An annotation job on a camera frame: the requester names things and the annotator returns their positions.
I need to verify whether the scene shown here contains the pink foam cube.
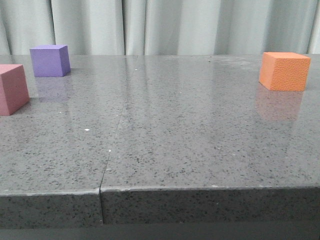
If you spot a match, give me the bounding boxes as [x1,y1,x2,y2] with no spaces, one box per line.
[0,64,30,116]

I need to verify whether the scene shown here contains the orange foam cube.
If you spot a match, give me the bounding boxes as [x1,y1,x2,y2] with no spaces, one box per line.
[259,52,311,92]

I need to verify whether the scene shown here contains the purple foam cube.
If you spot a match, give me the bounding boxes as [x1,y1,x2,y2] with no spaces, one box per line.
[29,44,71,77]

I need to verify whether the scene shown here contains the grey-green curtain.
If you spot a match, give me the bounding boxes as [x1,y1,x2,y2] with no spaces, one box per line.
[0,0,320,55]

